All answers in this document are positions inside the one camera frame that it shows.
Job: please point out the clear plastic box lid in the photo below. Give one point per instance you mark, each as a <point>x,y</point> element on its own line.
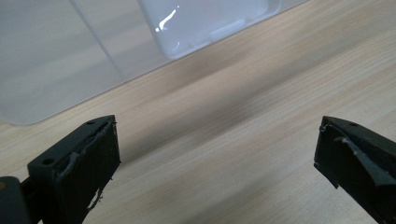
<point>46,62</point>

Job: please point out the clear plastic storage box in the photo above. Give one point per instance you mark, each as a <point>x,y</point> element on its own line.
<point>202,21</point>

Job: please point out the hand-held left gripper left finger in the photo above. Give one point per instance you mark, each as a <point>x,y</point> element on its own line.
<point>84,168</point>

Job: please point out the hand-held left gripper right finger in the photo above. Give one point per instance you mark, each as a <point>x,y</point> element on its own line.
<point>358,161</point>

